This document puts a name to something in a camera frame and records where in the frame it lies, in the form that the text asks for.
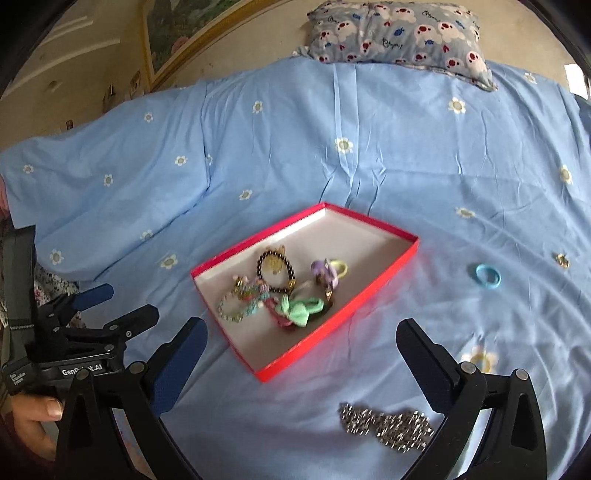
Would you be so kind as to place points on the pink hair clip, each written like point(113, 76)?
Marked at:
point(281, 320)

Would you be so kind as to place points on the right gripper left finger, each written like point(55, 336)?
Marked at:
point(90, 444)

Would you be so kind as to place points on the left hand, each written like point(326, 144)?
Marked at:
point(29, 413)

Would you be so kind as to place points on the patterned pillow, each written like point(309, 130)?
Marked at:
point(440, 37)

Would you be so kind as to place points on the blue floral bed sheet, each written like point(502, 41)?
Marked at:
point(495, 185)

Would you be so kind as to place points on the gold wrist watch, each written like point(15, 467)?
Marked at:
point(327, 294)

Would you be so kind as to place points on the red shallow box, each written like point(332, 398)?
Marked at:
point(355, 254)

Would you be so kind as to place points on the framed painting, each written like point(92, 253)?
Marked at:
point(175, 31)

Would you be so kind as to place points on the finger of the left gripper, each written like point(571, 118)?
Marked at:
point(114, 334)
point(69, 305)

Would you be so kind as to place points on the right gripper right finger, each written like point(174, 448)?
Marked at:
point(513, 443)

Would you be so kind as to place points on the gold butterfly hair clip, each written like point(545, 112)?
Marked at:
point(276, 260)

